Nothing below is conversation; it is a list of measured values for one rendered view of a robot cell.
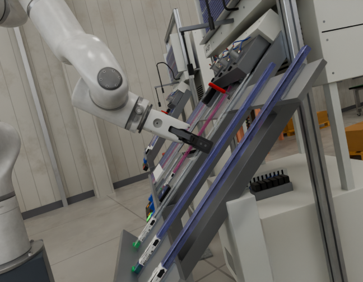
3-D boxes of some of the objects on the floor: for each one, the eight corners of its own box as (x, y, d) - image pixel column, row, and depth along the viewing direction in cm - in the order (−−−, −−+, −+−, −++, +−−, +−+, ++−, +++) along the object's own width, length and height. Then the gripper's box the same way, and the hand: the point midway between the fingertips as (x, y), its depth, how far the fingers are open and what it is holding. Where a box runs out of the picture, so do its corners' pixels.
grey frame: (218, 436, 82) (56, -221, 65) (180, 286, 158) (101, -33, 142) (368, 372, 90) (256, -227, 74) (262, 259, 166) (196, -46, 150)
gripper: (134, 130, 69) (196, 158, 72) (134, 131, 53) (212, 166, 56) (146, 104, 69) (207, 133, 72) (149, 98, 53) (226, 135, 57)
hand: (202, 144), depth 64 cm, fingers closed, pressing on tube
